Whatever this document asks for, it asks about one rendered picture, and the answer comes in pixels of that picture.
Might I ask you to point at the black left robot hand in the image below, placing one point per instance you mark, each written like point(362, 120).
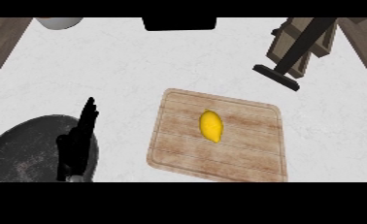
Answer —
point(78, 144)

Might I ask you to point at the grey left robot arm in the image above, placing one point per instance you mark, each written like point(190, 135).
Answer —
point(75, 179)

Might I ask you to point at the yellow sweet potato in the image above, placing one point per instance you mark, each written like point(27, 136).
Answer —
point(211, 126)

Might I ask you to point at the wooden cutting board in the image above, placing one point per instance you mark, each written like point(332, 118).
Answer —
point(239, 150)

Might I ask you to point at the dark grey round pan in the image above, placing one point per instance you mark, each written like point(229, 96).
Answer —
point(29, 150)

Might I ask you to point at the brown wooden cabinet panel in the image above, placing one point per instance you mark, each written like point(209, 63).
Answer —
point(11, 35)
point(356, 35)

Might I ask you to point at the white bowl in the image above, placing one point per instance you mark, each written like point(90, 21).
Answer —
point(60, 22)

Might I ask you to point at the black appliance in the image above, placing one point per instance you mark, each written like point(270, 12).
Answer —
point(180, 23)

